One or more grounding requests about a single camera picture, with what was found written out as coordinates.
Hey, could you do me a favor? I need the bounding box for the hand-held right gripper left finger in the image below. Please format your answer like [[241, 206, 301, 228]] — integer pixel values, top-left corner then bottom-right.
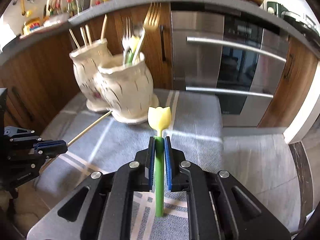
[[51, 136, 155, 240]]

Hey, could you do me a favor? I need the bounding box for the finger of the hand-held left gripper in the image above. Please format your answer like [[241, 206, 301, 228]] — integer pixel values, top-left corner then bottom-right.
[[4, 127, 67, 148], [6, 147, 68, 172]]

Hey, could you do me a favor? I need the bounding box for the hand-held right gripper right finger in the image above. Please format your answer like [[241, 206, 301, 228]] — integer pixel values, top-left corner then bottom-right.
[[164, 136, 292, 240]]

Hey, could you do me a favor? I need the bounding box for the green yellow tulip utensil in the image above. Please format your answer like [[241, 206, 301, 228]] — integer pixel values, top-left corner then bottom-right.
[[124, 35, 141, 65], [147, 106, 172, 217]]

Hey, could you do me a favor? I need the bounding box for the white ceramic ribbed utensil pot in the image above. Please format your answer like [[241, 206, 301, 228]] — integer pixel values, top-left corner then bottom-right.
[[97, 52, 154, 122]]

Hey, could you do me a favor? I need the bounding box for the white ceramic floral utensil pot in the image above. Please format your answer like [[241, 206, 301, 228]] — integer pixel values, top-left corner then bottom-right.
[[69, 38, 112, 110]]

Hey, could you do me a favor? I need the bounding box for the silver flower spoon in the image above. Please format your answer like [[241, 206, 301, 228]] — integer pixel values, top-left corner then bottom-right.
[[130, 23, 146, 55]]

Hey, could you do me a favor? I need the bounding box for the gold fork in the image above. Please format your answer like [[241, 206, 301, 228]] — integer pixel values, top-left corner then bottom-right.
[[132, 2, 162, 65]]

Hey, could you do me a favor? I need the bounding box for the grey checked table cloth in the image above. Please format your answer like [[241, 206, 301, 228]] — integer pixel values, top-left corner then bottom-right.
[[34, 89, 224, 240]]

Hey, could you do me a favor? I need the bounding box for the white ceramic double saucer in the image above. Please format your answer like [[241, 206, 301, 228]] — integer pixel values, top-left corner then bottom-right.
[[86, 94, 160, 125]]

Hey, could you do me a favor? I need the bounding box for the wooden kitchen cabinet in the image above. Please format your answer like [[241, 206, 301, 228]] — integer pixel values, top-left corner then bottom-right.
[[257, 36, 320, 128], [0, 4, 173, 140]]

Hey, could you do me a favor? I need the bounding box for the stainless steel oven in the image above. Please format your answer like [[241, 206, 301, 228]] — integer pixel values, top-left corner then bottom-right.
[[171, 2, 290, 128]]

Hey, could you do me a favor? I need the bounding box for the yellow jar with red label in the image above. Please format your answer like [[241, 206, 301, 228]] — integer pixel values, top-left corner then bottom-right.
[[23, 17, 42, 35]]

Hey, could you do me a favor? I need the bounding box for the silver fork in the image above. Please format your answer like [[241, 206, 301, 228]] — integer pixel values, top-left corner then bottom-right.
[[122, 17, 134, 58]]

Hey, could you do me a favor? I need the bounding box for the red label sauce bottle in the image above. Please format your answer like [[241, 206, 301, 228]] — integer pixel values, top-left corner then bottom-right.
[[66, 0, 76, 17]]

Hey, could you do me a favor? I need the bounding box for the yellow hanging ladle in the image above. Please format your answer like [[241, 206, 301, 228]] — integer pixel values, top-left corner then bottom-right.
[[20, 0, 34, 17]]

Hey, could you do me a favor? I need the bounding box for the dark green container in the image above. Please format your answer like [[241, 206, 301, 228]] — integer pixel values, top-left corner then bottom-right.
[[266, 1, 283, 18]]

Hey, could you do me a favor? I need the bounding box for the black countertop appliance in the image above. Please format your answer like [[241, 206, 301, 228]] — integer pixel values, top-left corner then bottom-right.
[[284, 10, 320, 35]]

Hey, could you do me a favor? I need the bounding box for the long steel oven handle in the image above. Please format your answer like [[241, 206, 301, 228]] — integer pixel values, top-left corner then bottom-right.
[[186, 87, 274, 99], [187, 37, 287, 63]]

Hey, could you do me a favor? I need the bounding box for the black cabinet handle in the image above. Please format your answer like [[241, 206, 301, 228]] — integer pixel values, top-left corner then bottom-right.
[[160, 25, 167, 62], [284, 53, 296, 81]]

